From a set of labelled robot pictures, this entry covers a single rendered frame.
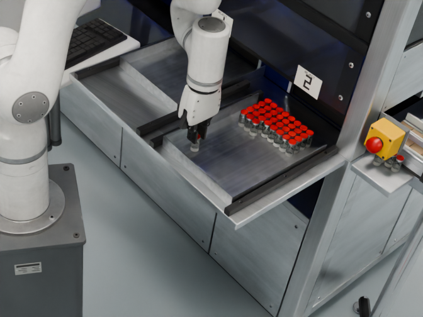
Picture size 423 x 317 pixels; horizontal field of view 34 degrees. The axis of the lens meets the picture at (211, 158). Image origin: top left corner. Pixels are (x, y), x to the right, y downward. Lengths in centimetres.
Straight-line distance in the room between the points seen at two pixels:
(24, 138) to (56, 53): 21
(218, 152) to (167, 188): 84
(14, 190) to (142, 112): 49
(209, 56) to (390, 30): 41
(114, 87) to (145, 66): 14
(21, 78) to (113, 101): 63
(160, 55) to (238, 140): 42
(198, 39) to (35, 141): 41
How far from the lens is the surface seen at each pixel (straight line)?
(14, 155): 144
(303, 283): 221
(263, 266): 233
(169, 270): 260
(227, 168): 172
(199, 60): 154
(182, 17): 158
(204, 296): 255
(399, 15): 160
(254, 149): 179
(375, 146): 171
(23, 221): 158
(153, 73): 200
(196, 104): 161
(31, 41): 129
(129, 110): 186
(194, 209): 249
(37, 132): 144
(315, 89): 182
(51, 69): 130
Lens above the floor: 204
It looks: 42 degrees down
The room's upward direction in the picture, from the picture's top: 10 degrees clockwise
